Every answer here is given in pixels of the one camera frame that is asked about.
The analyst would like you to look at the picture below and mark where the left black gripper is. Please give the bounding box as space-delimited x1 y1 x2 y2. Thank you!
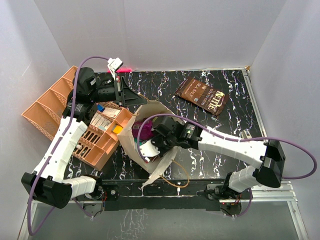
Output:
89 76 147 107

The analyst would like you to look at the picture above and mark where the brown paper bag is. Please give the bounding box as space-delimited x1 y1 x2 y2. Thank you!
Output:
118 100 179 188

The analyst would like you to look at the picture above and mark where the brown kettle chips bag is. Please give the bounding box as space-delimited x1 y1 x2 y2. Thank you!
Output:
175 78 230 116

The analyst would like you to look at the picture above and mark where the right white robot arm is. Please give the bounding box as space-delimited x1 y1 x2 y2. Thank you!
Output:
151 116 285 200

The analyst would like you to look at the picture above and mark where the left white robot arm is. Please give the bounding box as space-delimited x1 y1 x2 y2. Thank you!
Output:
21 66 147 209

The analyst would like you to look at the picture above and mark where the purple snack bag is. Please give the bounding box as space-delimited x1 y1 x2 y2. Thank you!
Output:
131 120 155 141

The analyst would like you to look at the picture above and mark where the small blue box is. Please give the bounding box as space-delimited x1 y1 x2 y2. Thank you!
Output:
97 104 105 112

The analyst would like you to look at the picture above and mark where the yellow orange small item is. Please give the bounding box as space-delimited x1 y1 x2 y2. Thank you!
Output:
112 124 123 135

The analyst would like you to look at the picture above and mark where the pink compartment tray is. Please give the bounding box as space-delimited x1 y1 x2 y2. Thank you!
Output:
72 102 133 171

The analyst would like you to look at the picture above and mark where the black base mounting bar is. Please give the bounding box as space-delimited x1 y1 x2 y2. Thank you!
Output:
99 178 253 212

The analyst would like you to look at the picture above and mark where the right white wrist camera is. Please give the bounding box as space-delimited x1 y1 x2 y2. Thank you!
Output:
139 140 160 158

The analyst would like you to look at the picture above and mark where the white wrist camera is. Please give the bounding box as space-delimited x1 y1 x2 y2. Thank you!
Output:
139 140 160 158
107 57 123 79

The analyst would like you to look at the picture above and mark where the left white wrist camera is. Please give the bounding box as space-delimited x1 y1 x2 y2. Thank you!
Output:
107 57 123 79

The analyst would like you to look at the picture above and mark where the aluminium frame rail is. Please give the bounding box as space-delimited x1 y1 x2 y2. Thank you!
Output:
242 66 309 240

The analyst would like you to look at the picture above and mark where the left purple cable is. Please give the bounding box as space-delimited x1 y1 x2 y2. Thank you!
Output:
26 56 111 236

